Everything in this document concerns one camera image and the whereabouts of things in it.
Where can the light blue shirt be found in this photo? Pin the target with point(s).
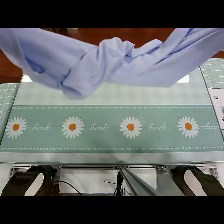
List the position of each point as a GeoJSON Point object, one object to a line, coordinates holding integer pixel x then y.
{"type": "Point", "coordinates": [90, 66]}

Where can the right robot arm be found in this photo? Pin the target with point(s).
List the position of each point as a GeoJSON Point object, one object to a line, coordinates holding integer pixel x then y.
{"type": "Point", "coordinates": [203, 183]}

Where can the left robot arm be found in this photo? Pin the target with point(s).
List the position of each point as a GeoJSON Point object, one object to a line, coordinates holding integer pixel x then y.
{"type": "Point", "coordinates": [23, 181]}

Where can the silver frame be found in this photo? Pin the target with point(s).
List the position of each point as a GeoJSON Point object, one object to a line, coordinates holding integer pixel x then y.
{"type": "Point", "coordinates": [140, 185]}

